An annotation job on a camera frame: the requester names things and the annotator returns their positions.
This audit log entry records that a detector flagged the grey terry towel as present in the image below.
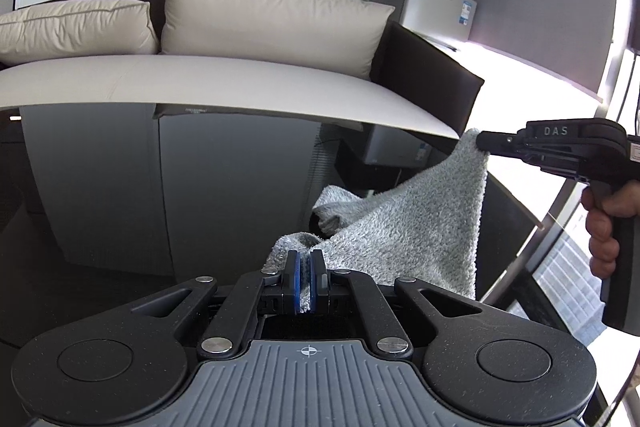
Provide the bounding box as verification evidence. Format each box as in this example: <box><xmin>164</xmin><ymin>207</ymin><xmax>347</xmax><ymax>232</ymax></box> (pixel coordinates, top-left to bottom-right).
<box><xmin>264</xmin><ymin>129</ymin><xmax>488</xmax><ymax>299</ymax></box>

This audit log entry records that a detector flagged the person's right hand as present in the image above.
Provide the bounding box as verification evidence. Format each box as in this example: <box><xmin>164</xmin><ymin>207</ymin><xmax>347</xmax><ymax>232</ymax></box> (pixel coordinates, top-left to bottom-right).
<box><xmin>582</xmin><ymin>181</ymin><xmax>640</xmax><ymax>280</ymax></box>

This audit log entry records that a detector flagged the silver mini fridge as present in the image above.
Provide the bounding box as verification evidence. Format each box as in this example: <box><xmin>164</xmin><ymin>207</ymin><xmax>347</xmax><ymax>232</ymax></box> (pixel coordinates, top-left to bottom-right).
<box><xmin>371</xmin><ymin>0</ymin><xmax>477</xmax><ymax>49</ymax></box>

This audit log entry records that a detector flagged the beige and brown sofa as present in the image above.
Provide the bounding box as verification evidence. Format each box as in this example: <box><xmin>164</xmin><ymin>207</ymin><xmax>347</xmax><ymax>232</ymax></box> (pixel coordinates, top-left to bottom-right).
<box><xmin>1</xmin><ymin>0</ymin><xmax>483</xmax><ymax>140</ymax></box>

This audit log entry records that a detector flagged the beige large back cushion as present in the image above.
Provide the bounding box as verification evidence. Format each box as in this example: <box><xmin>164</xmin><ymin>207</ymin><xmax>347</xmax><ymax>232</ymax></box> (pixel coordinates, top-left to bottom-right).
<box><xmin>160</xmin><ymin>0</ymin><xmax>395</xmax><ymax>79</ymax></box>

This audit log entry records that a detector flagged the beige left cushion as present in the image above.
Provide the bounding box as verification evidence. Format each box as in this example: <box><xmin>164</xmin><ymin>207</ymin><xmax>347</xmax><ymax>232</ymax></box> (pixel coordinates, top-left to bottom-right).
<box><xmin>1</xmin><ymin>0</ymin><xmax>160</xmax><ymax>66</ymax></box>

